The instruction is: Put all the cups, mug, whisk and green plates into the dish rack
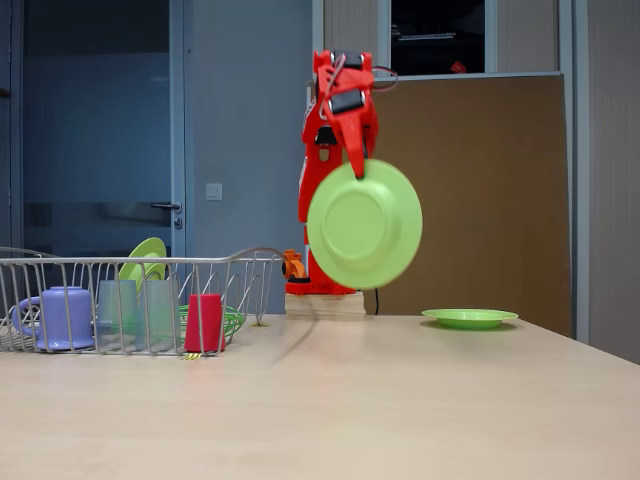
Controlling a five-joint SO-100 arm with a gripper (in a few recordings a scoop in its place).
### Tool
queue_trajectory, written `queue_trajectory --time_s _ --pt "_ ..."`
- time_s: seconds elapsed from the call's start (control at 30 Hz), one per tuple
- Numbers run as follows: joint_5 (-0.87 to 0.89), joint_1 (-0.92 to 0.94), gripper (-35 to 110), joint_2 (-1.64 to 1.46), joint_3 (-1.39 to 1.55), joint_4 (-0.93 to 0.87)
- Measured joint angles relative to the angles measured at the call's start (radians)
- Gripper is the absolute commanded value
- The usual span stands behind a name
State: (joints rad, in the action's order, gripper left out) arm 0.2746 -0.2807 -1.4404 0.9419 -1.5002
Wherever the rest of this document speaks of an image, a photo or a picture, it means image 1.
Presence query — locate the thin looped servo cable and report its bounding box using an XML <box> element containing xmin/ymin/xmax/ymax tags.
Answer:
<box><xmin>372</xmin><ymin>66</ymin><xmax>400</xmax><ymax>93</ymax></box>

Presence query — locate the white spiral notebook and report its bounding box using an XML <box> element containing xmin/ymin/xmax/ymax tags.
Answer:
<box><xmin>391</xmin><ymin>30</ymin><xmax>457</xmax><ymax>42</ymax></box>

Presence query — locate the green plastic plate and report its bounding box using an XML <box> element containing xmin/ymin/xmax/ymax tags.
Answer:
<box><xmin>118</xmin><ymin>237</ymin><xmax>168</xmax><ymax>284</ymax></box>
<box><xmin>306</xmin><ymin>158</ymin><xmax>424</xmax><ymax>290</ymax></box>
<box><xmin>421</xmin><ymin>308</ymin><xmax>520</xmax><ymax>330</ymax></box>

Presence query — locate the purple plastic mug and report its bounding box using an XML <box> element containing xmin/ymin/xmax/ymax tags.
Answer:
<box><xmin>10</xmin><ymin>286</ymin><xmax>96</xmax><ymax>351</ymax></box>

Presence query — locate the brown pin board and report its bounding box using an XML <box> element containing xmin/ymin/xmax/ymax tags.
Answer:
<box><xmin>305</xmin><ymin>72</ymin><xmax>574</xmax><ymax>339</ymax></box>

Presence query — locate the metal wire dish rack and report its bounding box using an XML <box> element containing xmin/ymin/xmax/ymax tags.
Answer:
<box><xmin>0</xmin><ymin>246</ymin><xmax>286</xmax><ymax>357</ymax></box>

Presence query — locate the translucent grey plastic cup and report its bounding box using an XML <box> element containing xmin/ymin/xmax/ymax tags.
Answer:
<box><xmin>135</xmin><ymin>279</ymin><xmax>180</xmax><ymax>352</ymax></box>
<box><xmin>95</xmin><ymin>279</ymin><xmax>140</xmax><ymax>351</ymax></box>

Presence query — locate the wooden base block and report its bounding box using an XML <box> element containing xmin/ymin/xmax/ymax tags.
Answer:
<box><xmin>284</xmin><ymin>290</ymin><xmax>366</xmax><ymax>319</ymax></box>

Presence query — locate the red plastic cup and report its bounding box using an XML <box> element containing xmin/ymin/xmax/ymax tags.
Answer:
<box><xmin>183</xmin><ymin>293</ymin><xmax>227</xmax><ymax>354</ymax></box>

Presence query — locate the orange table clamp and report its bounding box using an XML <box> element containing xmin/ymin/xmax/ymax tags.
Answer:
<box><xmin>280</xmin><ymin>248</ymin><xmax>309</xmax><ymax>281</ymax></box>

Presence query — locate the blue grey door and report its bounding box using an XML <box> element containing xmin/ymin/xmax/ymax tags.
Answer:
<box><xmin>9</xmin><ymin>0</ymin><xmax>187</xmax><ymax>261</ymax></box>

